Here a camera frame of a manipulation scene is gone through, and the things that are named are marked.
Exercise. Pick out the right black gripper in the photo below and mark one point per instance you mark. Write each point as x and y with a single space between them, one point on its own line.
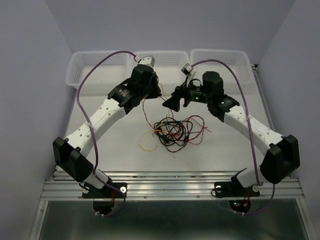
180 92

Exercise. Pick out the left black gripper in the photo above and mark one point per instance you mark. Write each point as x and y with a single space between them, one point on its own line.
157 90

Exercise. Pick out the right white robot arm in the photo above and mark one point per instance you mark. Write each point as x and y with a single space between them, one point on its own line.
281 153

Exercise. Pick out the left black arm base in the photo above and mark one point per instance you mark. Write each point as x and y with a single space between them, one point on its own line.
107 202

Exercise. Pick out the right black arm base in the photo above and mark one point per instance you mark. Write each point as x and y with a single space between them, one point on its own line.
240 196

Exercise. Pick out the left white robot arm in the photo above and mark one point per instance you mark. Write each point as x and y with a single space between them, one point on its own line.
71 153

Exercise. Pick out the middle white plastic basket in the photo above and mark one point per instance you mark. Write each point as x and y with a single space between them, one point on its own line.
168 65

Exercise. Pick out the white plastic basket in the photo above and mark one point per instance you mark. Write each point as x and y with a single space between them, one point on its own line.
237 60
168 65
105 77

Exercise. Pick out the left white plastic basket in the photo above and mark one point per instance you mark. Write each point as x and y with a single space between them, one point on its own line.
105 77

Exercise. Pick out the right white plastic basket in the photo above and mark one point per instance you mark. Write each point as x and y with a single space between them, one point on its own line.
237 60

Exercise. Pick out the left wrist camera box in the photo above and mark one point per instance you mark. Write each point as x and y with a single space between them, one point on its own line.
147 61

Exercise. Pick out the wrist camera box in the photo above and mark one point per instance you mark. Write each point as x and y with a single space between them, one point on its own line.
147 61
188 70

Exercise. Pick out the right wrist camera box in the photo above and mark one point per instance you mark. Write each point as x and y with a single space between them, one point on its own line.
188 70

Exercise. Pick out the aluminium front rail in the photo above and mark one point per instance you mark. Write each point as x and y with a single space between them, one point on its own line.
144 185

